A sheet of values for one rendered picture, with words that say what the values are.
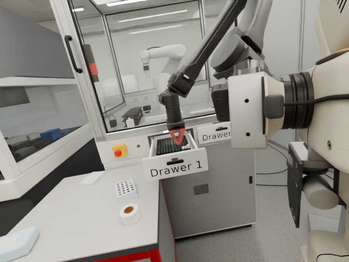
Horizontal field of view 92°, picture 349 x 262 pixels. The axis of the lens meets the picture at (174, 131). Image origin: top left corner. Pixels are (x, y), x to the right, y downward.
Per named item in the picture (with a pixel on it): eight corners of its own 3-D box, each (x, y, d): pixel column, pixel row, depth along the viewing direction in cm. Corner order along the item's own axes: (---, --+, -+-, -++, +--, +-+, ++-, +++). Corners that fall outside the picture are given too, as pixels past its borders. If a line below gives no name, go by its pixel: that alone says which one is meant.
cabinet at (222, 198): (259, 229, 134) (257, 135, 111) (131, 254, 131) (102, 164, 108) (219, 169, 225) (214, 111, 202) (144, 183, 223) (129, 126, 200)
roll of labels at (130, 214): (118, 222, 64) (115, 213, 63) (131, 209, 69) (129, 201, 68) (131, 228, 60) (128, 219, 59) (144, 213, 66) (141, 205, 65)
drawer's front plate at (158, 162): (208, 170, 77) (205, 148, 74) (146, 181, 77) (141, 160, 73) (207, 168, 79) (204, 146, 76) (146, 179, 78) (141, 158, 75)
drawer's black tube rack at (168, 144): (192, 159, 86) (190, 147, 84) (158, 166, 86) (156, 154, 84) (186, 144, 107) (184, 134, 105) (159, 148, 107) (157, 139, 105)
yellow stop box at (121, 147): (125, 156, 103) (122, 145, 101) (114, 158, 103) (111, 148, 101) (127, 153, 108) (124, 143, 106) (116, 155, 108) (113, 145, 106)
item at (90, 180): (92, 186, 92) (91, 183, 91) (79, 186, 94) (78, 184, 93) (105, 173, 104) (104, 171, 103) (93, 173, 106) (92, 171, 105)
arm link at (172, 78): (175, 71, 61) (193, 85, 64) (166, 74, 71) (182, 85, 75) (158, 101, 61) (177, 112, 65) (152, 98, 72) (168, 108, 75)
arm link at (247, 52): (250, 60, 29) (267, 78, 31) (247, 30, 34) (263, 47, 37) (211, 88, 36) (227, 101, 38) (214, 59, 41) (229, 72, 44)
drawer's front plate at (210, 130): (243, 136, 109) (242, 120, 105) (199, 144, 108) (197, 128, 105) (241, 135, 110) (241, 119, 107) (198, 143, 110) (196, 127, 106)
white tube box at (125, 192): (137, 197, 76) (136, 190, 75) (119, 204, 73) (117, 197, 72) (133, 183, 87) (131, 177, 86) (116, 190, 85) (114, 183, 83)
